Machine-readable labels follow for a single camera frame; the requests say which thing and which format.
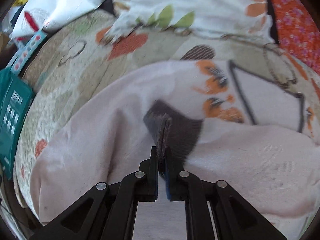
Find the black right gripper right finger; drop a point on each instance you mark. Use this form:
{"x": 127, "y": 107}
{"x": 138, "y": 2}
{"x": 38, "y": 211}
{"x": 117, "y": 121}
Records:
{"x": 214, "y": 210}

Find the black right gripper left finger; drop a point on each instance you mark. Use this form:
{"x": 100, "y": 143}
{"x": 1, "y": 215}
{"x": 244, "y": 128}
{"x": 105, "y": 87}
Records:
{"x": 107, "y": 211}

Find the pale pink knit sweater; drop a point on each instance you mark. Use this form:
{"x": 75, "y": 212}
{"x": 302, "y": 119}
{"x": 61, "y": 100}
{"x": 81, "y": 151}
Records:
{"x": 222, "y": 121}

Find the teal printed bag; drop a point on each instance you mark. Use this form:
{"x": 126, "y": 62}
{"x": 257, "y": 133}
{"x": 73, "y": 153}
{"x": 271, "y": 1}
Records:
{"x": 16, "y": 99}

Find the heart patterned quilted bedspread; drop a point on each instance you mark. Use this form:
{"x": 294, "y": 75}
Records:
{"x": 75, "y": 65}

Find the dotted blue paper strip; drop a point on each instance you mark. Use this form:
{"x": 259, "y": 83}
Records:
{"x": 25, "y": 52}

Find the red floral bed sheet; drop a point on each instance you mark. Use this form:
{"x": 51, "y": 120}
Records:
{"x": 297, "y": 32}

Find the white floral pillow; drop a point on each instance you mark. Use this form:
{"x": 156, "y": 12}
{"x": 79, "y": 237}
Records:
{"x": 206, "y": 18}

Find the white plastic package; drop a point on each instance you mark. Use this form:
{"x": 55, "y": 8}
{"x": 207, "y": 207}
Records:
{"x": 50, "y": 15}

